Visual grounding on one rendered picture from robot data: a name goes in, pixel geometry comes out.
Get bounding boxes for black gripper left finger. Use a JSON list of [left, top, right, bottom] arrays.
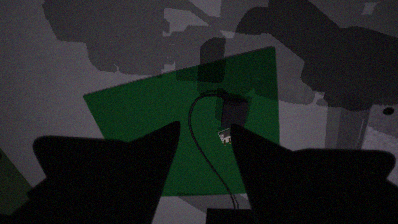
[[33, 121, 180, 224]]

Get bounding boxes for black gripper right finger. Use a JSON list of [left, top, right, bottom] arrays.
[[230, 123, 396, 224]]

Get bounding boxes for green circuit board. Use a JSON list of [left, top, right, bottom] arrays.
[[83, 47, 280, 196]]

